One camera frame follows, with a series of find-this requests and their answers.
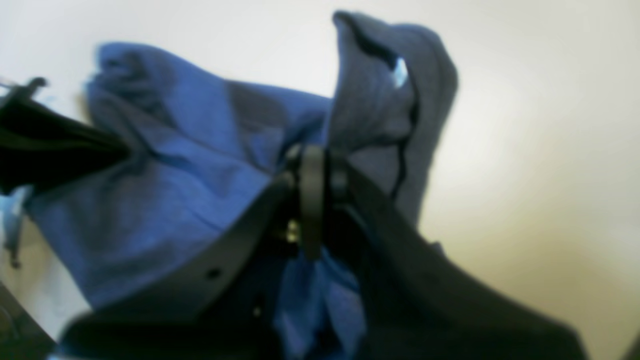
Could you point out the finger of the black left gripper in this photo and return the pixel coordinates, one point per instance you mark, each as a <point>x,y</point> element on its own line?
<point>44,149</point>

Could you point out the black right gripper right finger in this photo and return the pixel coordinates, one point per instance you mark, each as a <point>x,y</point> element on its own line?
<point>419,305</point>

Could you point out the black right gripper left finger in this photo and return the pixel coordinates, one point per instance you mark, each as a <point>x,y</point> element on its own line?
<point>218,306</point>

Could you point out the blue grey T-shirt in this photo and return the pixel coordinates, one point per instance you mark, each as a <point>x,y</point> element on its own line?
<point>202,149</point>

